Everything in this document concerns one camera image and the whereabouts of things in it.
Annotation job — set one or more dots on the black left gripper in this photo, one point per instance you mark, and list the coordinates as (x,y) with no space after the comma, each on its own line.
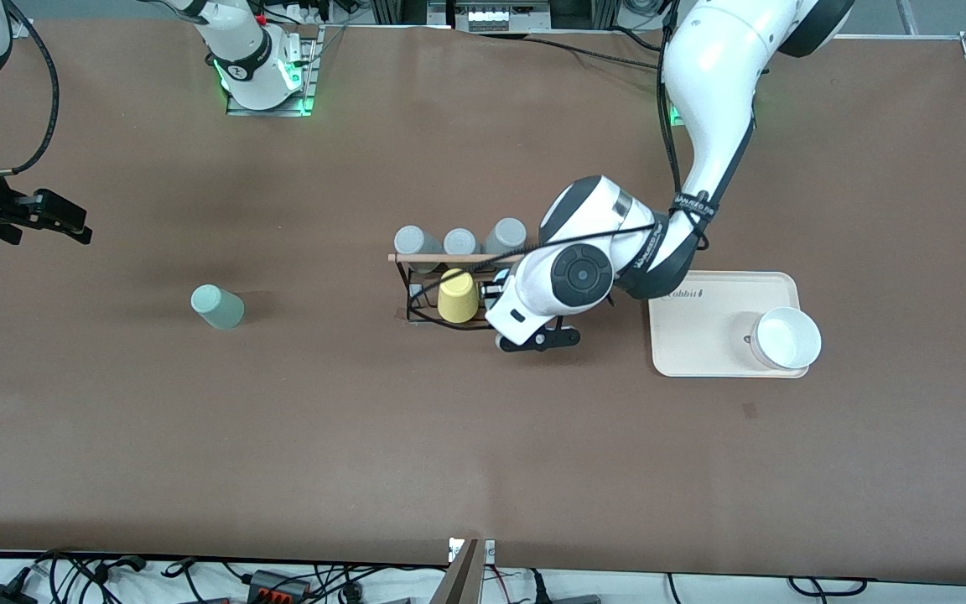
(493,293)

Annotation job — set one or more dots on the mint green plastic cup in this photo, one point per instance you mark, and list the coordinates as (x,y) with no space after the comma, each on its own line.
(216,308)

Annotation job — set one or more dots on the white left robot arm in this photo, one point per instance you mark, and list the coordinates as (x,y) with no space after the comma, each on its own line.
(718,67)

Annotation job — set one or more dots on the yellow plastic cup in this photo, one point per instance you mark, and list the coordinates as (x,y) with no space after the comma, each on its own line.
(456,300)

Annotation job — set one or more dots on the small grey plastic cup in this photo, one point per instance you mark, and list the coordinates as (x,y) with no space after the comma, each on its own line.
(459,242)

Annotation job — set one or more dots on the beige plastic tray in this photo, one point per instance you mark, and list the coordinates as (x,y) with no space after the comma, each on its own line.
(701,344)

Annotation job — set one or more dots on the white power strip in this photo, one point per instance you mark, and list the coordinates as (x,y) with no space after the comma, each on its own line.
(491,17)

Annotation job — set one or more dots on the white bowl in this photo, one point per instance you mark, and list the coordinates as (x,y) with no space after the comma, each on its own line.
(786,340)

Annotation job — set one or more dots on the black power adapter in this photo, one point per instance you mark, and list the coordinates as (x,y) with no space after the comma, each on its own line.
(5,596)

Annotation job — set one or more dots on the white post bracket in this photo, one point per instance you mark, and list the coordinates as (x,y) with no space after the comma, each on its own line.
(490,550)

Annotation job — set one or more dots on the grey camera post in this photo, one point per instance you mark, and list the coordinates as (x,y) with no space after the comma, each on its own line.
(462,579)

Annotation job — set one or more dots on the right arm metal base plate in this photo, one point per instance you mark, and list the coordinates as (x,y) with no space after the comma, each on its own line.
(309,75)

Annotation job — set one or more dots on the black red-switch power strip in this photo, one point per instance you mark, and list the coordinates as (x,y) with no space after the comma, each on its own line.
(277,587)

